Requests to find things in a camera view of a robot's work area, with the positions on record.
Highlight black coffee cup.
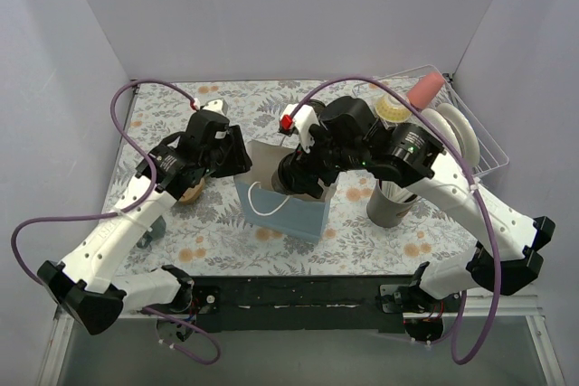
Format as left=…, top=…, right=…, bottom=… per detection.
left=306, top=99, right=326, bottom=117
left=271, top=154, right=296, bottom=195

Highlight light blue paper bag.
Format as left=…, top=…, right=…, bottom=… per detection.
left=233, top=140, right=337, bottom=243

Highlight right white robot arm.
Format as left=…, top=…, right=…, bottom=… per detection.
left=276, top=96, right=555, bottom=312

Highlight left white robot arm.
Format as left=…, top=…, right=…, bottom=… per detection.
left=37, top=107, right=252, bottom=334

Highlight yellow patterned bowl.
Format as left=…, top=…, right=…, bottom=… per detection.
left=374, top=93, right=412, bottom=124

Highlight brown cardboard cup sleeves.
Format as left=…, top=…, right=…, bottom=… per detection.
left=178, top=179, right=205, bottom=205

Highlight grey cup with straws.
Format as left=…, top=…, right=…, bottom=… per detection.
left=366, top=182, right=418, bottom=228

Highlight pink plastic cup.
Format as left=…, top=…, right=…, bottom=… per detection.
left=406, top=71, right=445, bottom=110

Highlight floral tablecloth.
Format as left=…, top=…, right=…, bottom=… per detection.
left=118, top=80, right=475, bottom=276

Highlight white paper cup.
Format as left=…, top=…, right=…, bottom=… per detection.
left=136, top=216, right=166, bottom=249

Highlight back white plate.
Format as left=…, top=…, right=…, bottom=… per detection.
left=436, top=103, right=480, bottom=168

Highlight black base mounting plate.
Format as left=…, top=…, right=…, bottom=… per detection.
left=185, top=275, right=413, bottom=334

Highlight white wire dish rack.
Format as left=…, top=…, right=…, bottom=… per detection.
left=376, top=65, right=509, bottom=178

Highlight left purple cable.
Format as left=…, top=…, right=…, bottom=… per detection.
left=11, top=80, right=222, bottom=365

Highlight aluminium frame rail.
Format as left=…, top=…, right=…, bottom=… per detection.
left=38, top=303, right=564, bottom=385

